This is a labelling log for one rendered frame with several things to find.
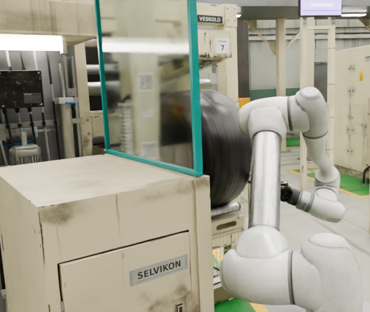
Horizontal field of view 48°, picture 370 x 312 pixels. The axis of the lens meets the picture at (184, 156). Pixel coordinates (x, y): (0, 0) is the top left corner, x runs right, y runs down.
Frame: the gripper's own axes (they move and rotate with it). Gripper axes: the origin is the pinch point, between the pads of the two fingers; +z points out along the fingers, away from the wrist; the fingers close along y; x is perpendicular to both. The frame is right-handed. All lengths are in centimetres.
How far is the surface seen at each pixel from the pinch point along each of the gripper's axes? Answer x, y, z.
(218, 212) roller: -10.6, 15.8, 11.2
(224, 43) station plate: 61, -38, 41
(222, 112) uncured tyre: 1.3, -27.3, 25.1
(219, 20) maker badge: 101, -38, 53
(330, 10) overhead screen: 422, -7, -32
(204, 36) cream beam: 53, -40, 51
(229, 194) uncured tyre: -10.0, 4.3, 9.7
